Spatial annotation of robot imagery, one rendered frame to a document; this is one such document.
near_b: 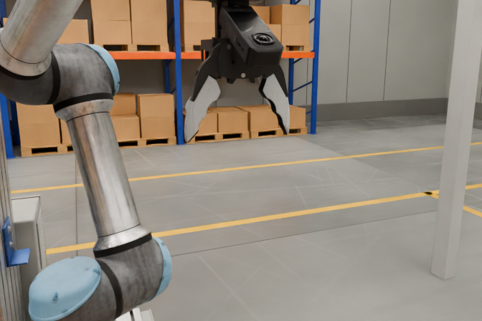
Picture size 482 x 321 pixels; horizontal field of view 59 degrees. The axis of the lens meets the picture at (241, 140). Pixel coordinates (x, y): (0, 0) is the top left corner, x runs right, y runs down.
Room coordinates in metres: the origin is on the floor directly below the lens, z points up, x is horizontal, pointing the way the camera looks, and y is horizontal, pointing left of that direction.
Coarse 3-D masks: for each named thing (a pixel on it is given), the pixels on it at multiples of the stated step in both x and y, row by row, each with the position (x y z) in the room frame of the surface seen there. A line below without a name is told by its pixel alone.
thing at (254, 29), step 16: (224, 16) 0.56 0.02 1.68; (240, 16) 0.56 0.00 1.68; (256, 16) 0.57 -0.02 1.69; (240, 32) 0.52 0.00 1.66; (256, 32) 0.52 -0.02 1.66; (272, 32) 0.53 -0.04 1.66; (240, 48) 0.52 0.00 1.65; (256, 48) 0.49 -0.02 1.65; (272, 48) 0.50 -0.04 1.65; (256, 64) 0.50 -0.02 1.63; (272, 64) 0.51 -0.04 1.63
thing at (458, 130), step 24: (480, 0) 2.84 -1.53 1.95; (456, 24) 2.92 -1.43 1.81; (480, 24) 2.85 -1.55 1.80; (456, 48) 2.90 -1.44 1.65; (480, 48) 2.86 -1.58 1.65; (456, 72) 2.88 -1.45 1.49; (456, 96) 2.87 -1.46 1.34; (456, 120) 2.85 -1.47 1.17; (456, 144) 2.83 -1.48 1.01; (456, 168) 2.82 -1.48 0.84; (456, 192) 2.83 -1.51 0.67; (456, 216) 2.84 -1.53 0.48; (456, 240) 2.85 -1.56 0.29; (432, 264) 2.92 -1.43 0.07
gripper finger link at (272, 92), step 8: (264, 80) 0.59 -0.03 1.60; (272, 80) 0.59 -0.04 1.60; (264, 88) 0.59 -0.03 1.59; (272, 88) 0.59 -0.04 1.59; (280, 88) 0.59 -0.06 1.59; (264, 96) 0.59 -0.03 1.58; (272, 96) 0.59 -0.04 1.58; (280, 96) 0.59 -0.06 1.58; (272, 104) 0.60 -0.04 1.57; (280, 104) 0.59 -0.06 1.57; (288, 104) 0.60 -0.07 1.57; (280, 112) 0.59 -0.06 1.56; (288, 112) 0.60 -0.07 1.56; (280, 120) 0.60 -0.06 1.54; (288, 120) 0.60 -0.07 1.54; (288, 128) 0.61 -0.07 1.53
